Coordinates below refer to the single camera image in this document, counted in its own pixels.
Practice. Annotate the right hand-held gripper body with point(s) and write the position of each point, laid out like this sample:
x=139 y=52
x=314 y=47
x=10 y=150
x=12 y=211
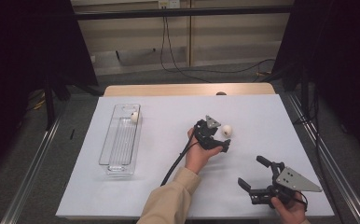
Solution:
x=291 y=181

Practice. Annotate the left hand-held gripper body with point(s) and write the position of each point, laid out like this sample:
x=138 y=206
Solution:
x=206 y=135

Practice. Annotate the white egg with dark mark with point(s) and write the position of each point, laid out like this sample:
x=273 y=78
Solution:
x=227 y=130

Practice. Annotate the plain white egg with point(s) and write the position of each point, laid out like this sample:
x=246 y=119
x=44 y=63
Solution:
x=134 y=117

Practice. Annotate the clear plastic container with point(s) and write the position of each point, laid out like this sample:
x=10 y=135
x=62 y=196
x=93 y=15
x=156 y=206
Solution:
x=120 y=143

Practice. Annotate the person's left hand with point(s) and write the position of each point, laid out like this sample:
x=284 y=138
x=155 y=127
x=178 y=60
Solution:
x=196 y=157

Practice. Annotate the person's right hand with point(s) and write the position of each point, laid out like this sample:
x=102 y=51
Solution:
x=291 y=214

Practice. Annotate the white table board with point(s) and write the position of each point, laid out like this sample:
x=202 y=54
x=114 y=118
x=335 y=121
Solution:
x=168 y=130

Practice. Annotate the dark round table grommet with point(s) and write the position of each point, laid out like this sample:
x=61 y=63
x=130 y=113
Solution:
x=221 y=93

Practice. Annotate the black horizontal bar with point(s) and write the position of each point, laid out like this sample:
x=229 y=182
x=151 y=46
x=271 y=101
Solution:
x=181 y=12

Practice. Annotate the black curtain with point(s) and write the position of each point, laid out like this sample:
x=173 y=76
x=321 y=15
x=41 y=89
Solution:
x=343 y=62
x=22 y=62

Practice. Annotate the small black floor object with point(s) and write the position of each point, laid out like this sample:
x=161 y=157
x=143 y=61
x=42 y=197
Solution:
x=72 y=134

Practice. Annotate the black metal stand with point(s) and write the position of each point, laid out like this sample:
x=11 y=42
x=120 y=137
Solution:
x=49 y=105

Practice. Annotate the metal floor rail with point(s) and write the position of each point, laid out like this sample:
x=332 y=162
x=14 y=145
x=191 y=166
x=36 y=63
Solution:
x=333 y=168
x=29 y=177

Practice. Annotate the white wall socket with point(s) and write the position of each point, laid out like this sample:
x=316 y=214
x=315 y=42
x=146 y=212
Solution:
x=169 y=3

